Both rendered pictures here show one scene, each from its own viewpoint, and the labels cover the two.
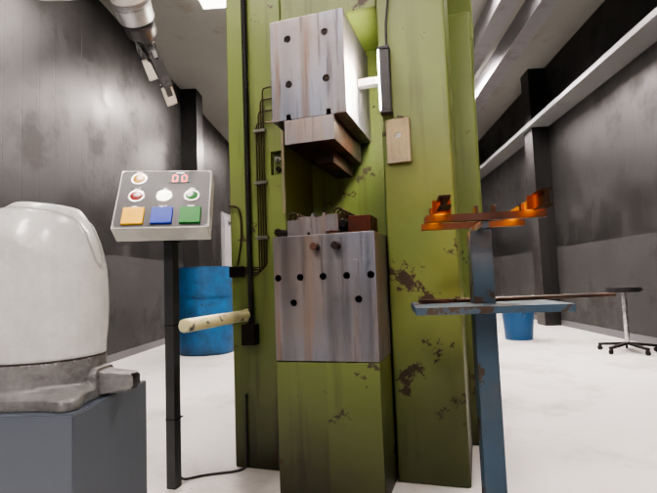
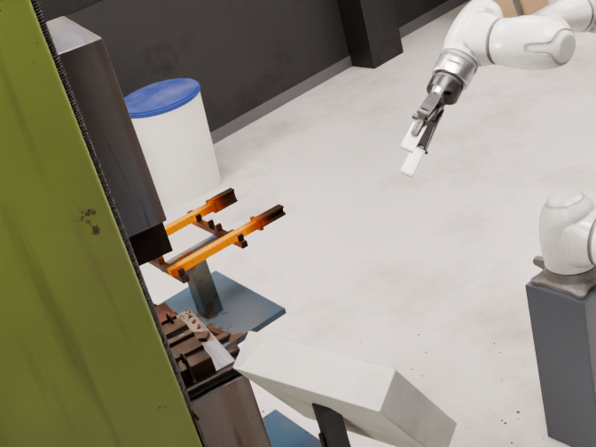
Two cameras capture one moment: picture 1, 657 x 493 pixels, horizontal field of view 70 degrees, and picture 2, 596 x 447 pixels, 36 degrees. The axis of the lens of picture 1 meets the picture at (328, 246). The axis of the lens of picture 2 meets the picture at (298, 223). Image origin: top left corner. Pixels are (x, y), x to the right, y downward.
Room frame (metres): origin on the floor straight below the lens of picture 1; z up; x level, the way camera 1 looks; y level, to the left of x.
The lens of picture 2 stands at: (2.63, 1.73, 2.18)
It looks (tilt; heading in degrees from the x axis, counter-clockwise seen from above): 28 degrees down; 232
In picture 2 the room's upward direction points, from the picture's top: 16 degrees counter-clockwise
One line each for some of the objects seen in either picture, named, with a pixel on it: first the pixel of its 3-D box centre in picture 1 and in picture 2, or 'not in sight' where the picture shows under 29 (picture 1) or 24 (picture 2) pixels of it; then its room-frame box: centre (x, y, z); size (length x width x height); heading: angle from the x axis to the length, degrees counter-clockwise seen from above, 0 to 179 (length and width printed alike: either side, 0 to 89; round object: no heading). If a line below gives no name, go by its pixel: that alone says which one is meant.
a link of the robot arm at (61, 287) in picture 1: (40, 279); (570, 228); (0.68, 0.42, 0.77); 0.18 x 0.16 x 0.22; 92
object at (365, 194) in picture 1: (355, 150); not in sight; (2.22, -0.14, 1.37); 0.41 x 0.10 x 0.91; 73
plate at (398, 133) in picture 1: (398, 141); not in sight; (1.76, -0.28, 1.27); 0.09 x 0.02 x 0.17; 73
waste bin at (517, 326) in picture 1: (519, 316); not in sight; (5.49, -2.18, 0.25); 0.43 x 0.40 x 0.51; 84
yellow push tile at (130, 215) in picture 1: (133, 216); not in sight; (1.68, 0.70, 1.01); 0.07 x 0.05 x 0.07; 98
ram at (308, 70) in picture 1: (333, 85); (15, 149); (1.92, -0.05, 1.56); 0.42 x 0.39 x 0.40; 163
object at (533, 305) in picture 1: (483, 306); (211, 314); (1.38, -0.44, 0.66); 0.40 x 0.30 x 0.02; 83
